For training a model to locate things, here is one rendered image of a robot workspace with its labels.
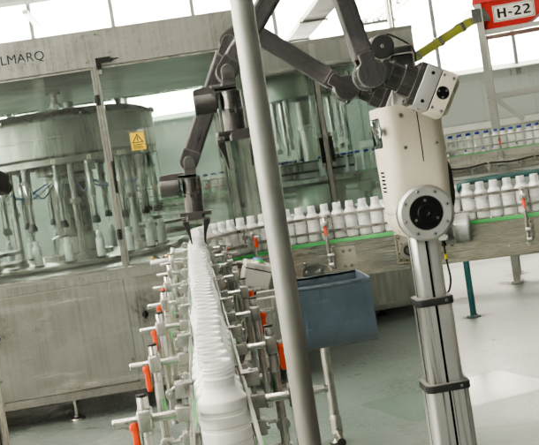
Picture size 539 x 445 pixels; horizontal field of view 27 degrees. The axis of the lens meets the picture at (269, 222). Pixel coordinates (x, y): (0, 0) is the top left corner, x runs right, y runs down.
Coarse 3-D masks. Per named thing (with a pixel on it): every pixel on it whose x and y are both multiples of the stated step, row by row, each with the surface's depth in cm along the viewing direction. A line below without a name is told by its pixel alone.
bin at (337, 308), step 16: (336, 272) 414; (352, 272) 414; (304, 288) 382; (320, 288) 383; (336, 288) 383; (352, 288) 384; (368, 288) 384; (304, 304) 382; (320, 304) 383; (336, 304) 383; (352, 304) 384; (368, 304) 384; (304, 320) 383; (320, 320) 383; (336, 320) 384; (352, 320) 384; (368, 320) 384; (320, 336) 383; (336, 336) 384; (352, 336) 384; (368, 336) 385
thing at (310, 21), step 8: (320, 0) 1233; (328, 0) 1243; (312, 8) 1287; (320, 8) 1297; (328, 8) 1308; (304, 16) 1366; (312, 16) 1361; (320, 16) 1374; (296, 24) 1460; (304, 24) 1430; (312, 24) 1443; (320, 24) 1455; (296, 32) 1502; (304, 32) 1517; (312, 32) 1532; (288, 40) 1590; (296, 40) 1600; (304, 40) 1602
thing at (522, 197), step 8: (520, 192) 484; (520, 200) 484; (328, 224) 505; (240, 232) 500; (328, 232) 511; (528, 232) 485; (256, 240) 495; (328, 240) 506; (528, 240) 484; (328, 248) 506; (256, 256) 496; (328, 256) 506; (336, 256) 511
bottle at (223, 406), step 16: (208, 368) 132; (224, 368) 132; (208, 384) 132; (224, 384) 132; (208, 400) 131; (224, 400) 131; (240, 400) 132; (208, 416) 131; (224, 416) 131; (240, 416) 131; (208, 432) 132; (224, 432) 131; (240, 432) 131
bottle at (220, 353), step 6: (204, 354) 140; (210, 354) 141; (216, 354) 141; (222, 354) 138; (204, 360) 138; (234, 378) 139; (240, 384) 139; (198, 390) 138; (198, 396) 138; (204, 444) 139
